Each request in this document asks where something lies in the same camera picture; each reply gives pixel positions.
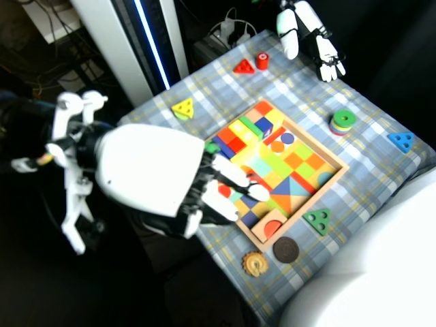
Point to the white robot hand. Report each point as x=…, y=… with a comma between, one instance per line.
x=146, y=170
x=327, y=51

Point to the red cylinder block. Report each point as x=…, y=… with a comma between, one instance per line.
x=262, y=63

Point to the yellow triangle ring toy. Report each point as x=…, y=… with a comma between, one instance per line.
x=184, y=109

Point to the red triangle ring toy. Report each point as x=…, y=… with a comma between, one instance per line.
x=243, y=67

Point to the blue triangle ring toy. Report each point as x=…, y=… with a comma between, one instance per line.
x=393, y=138

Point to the wooden block tray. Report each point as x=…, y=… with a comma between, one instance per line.
x=299, y=163

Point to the green triangle ring toy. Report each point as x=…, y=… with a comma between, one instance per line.
x=308, y=217

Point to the white power strip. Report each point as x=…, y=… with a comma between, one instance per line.
x=226, y=29

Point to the white column with blue light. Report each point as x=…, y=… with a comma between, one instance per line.
x=102, y=41

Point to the tan flower-shaped cookie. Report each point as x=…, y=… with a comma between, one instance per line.
x=253, y=264

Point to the dark brown round cookie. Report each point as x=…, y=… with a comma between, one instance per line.
x=286, y=249

